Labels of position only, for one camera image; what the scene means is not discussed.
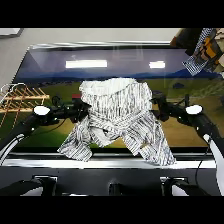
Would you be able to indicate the checked shirt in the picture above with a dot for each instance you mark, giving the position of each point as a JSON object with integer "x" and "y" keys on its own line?
{"x": 196, "y": 60}

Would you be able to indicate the silver frame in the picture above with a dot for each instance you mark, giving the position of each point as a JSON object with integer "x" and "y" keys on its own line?
{"x": 110, "y": 163}

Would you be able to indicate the white black striped shirt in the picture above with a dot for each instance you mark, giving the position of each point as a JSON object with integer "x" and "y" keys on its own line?
{"x": 118, "y": 106}

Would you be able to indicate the dark brown garment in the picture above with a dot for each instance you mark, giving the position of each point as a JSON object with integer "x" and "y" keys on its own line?
{"x": 185, "y": 38}

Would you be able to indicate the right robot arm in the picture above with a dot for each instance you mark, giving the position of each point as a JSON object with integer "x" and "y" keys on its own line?
{"x": 203, "y": 125}

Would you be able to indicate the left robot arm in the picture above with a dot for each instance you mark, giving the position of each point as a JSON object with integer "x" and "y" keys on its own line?
{"x": 23, "y": 128}

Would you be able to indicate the yellow black garment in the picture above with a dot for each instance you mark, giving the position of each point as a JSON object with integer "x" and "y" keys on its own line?
{"x": 213, "y": 50}

